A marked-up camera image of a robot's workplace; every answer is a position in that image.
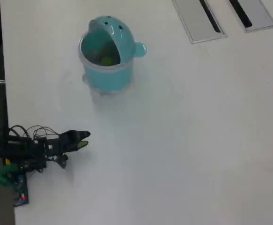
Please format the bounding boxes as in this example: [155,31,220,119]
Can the teal whale-shaped bin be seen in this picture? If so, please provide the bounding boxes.
[77,15,148,94]

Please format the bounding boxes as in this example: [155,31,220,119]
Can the blue circuit board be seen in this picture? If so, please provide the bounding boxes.
[12,173,30,207]

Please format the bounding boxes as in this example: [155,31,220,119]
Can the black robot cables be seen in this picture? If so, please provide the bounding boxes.
[8,125,60,141]

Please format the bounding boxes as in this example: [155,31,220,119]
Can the green block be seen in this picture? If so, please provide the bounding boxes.
[100,57,114,66]

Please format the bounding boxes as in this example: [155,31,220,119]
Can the green table clamp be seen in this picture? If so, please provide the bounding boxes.
[0,163,21,188]

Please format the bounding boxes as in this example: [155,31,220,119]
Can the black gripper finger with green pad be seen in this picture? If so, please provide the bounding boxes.
[60,130,91,141]
[67,140,89,153]

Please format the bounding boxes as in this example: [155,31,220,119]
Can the small silver cable hatch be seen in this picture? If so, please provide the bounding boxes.
[229,0,273,33]

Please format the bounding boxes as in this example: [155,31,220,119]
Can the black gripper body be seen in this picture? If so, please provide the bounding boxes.
[44,137,69,160]

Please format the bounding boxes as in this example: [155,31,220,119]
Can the large silver cable hatch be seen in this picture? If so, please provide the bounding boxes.
[172,0,228,45]

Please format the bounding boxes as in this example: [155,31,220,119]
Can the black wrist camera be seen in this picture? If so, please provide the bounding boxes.
[56,154,69,170]

